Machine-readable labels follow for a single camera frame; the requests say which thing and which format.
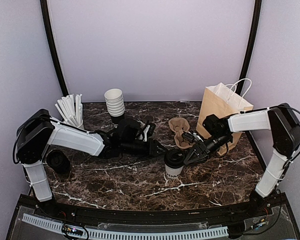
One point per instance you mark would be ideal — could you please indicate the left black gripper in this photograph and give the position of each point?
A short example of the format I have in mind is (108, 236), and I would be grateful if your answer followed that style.
(152, 148)

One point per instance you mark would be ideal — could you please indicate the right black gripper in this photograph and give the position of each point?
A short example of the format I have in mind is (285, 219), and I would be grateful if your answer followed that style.
(200, 152)

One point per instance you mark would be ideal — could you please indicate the black coffee cup lid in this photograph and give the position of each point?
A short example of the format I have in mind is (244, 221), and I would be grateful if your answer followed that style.
(174, 158)

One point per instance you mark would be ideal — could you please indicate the white paper coffee cup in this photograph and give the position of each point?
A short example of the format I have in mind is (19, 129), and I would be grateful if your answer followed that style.
(173, 170)

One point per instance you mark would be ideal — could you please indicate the stack of paper cups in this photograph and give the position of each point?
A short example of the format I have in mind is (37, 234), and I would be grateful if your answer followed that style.
(115, 104)

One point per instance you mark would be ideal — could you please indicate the stack of black lids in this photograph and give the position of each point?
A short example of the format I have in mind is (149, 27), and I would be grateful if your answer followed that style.
(58, 161)

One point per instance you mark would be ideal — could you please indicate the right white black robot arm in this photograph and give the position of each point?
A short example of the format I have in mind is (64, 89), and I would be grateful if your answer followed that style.
(281, 120)

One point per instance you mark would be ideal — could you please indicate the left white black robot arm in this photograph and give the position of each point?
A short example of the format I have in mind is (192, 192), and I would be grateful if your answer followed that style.
(41, 130)

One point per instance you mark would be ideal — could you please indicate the brown pulp cup carrier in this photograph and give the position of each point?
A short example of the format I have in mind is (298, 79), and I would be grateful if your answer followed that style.
(179, 126)

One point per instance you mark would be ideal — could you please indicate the brown paper bag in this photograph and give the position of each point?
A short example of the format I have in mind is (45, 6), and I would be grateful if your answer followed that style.
(222, 101)

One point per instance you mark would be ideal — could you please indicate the white cup holding straws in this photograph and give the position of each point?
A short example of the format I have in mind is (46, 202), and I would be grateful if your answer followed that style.
(77, 125)

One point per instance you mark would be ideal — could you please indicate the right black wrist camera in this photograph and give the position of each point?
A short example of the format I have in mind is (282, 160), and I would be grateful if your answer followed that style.
(215, 126)

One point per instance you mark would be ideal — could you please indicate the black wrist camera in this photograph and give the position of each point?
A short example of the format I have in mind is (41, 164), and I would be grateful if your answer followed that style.
(215, 126)
(127, 130)

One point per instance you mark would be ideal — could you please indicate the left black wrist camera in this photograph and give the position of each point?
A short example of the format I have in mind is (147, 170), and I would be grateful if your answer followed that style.
(127, 130)

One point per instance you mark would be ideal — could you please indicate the black curved front rail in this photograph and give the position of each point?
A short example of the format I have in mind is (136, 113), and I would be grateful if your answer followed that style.
(222, 215)

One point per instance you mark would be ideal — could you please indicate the right black frame post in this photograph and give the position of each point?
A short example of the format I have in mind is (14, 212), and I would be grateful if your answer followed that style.
(251, 39)

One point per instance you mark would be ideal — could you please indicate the black frame post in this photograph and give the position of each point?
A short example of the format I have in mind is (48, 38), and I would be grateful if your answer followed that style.
(251, 39)
(52, 47)

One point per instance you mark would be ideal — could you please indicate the grey slotted cable duct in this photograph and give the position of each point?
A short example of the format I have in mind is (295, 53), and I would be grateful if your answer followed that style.
(108, 231)

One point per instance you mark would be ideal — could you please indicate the left black frame post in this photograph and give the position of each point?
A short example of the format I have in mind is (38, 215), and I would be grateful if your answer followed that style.
(52, 47)

